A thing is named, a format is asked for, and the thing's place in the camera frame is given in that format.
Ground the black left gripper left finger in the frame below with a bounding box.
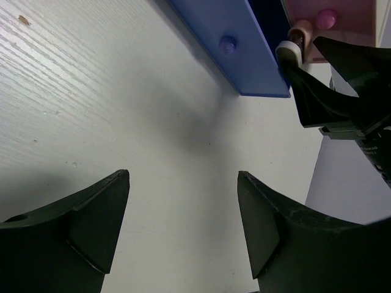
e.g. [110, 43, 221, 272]
[1, 169, 130, 292]

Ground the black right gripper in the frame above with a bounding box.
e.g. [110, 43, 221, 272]
[282, 37, 390, 183]

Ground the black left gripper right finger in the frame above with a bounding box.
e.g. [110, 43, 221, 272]
[237, 171, 390, 292]

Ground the pink white small stapler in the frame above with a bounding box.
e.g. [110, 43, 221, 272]
[274, 18, 331, 74]

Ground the pink drawer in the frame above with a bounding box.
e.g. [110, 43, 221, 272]
[283, 0, 376, 47]

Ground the blue wide drawer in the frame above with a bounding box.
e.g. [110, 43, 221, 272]
[169, 0, 290, 98]

